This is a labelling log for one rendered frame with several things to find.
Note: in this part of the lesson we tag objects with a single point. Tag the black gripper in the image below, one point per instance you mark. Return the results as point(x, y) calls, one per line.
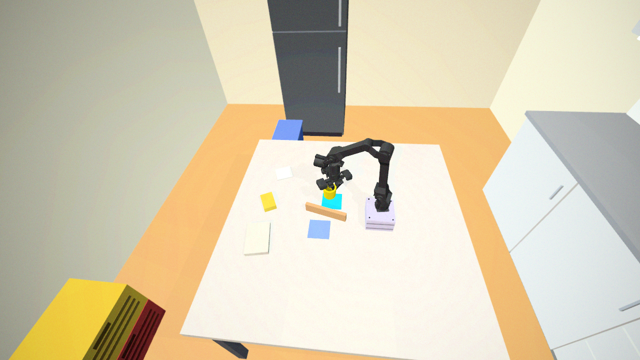
point(334, 178)

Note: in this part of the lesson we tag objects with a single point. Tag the yellow cup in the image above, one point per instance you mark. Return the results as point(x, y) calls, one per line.
point(329, 193)

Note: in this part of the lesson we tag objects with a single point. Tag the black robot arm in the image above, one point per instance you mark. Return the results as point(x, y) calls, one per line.
point(333, 162)

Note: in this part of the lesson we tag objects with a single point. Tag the light wooden plank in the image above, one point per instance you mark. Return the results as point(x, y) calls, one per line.
point(325, 211)

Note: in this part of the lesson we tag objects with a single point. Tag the yellow rectangular block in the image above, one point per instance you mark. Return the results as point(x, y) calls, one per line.
point(268, 202)

